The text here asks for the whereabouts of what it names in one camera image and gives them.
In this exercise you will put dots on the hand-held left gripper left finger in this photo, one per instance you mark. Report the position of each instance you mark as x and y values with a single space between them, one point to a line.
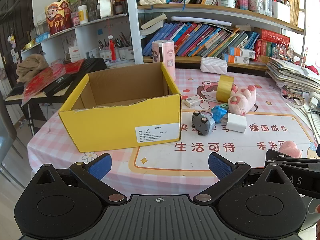
100 167

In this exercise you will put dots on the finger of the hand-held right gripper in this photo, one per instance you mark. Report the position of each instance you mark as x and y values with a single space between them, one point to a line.
295 158
318 149

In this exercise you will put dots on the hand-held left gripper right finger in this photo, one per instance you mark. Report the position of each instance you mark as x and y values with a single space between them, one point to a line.
220 166

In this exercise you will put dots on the small pink plush heart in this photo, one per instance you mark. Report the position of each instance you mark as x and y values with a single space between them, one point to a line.
290 148

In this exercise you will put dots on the yellow cardboard box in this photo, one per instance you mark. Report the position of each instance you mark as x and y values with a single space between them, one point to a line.
112 127

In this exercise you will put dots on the grey toy car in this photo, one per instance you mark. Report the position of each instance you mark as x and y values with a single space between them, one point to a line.
203 125

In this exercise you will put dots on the white rectangular block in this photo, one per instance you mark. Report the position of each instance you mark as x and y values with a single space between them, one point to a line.
236 123

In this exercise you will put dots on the blue green toy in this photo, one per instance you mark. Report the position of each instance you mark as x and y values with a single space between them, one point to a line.
217 112

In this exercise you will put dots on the pink plush toy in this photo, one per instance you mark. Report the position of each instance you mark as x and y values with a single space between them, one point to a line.
240 102

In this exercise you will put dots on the small white red box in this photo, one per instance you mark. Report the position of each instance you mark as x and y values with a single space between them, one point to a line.
193 101

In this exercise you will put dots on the yellow tape roll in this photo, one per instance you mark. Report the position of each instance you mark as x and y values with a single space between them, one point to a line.
223 87

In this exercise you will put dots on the person's right hand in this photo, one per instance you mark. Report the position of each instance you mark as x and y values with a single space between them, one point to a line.
318 217

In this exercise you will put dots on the printed paper sheets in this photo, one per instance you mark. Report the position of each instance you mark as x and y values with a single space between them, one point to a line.
308 122

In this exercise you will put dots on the pink printed table cloth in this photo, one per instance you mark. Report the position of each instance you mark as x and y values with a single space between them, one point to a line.
162 160

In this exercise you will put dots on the stack of papers and magazines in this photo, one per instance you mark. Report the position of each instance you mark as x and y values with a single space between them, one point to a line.
292 76

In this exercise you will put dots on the red cloth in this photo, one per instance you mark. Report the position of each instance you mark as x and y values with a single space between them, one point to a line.
312 68

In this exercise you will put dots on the pink deer figure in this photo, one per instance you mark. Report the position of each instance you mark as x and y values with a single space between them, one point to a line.
304 60

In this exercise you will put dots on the white quilted pouch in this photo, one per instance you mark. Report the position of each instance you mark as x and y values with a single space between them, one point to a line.
213 66

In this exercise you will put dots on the black electronic keyboard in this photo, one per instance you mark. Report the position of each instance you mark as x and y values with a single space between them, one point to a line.
92 65

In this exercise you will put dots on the colourful paper ornament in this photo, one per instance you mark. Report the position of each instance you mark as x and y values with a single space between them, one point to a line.
285 51

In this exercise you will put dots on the red paper decorations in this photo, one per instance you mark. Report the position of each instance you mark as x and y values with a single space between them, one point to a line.
47 77

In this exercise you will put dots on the orange white carton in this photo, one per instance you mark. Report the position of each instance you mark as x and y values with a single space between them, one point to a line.
241 52
235 59

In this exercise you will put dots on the thick standing hardcover books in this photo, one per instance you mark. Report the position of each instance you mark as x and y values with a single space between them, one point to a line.
265 51

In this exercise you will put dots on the white pen cup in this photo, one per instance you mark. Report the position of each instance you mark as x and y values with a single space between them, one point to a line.
126 52
105 53

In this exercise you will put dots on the white card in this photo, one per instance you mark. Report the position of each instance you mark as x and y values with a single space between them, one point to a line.
74 54

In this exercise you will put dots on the red tassel ornament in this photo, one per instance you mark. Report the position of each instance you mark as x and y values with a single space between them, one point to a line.
113 48

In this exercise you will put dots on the red thick dictionary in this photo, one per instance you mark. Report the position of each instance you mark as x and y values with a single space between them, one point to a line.
275 37

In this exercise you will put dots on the tan rolled cloth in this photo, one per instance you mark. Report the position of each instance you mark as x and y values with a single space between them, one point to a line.
31 67

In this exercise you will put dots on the pink cylindrical humidifier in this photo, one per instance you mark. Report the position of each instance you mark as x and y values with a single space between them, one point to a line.
163 52

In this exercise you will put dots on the row of leaning colourful books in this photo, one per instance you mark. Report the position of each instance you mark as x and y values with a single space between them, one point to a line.
200 40

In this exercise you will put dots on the small blue box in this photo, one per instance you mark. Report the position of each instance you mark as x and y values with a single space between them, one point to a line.
42 37

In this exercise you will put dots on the white pen box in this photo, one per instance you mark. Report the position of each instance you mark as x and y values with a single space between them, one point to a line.
281 12

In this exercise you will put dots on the thick lying book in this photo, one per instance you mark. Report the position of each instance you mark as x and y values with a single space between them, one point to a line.
150 31
153 21

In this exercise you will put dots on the row of yellow books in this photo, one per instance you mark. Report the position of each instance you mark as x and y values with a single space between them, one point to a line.
292 5

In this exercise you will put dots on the small pink box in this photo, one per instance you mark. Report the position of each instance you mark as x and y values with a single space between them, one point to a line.
75 19

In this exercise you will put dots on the white bottle yellow label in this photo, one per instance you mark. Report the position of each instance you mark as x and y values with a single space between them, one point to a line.
83 15

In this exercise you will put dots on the white wooden bookshelf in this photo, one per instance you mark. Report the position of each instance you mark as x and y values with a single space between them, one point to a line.
132 17

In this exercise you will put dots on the red fortune god paper box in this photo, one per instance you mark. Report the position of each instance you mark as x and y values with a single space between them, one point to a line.
58 18

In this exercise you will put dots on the white wooden holder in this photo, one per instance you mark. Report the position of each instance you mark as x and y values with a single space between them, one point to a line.
106 2

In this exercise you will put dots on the dark wooden door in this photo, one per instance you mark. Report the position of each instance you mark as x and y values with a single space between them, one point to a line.
15 17

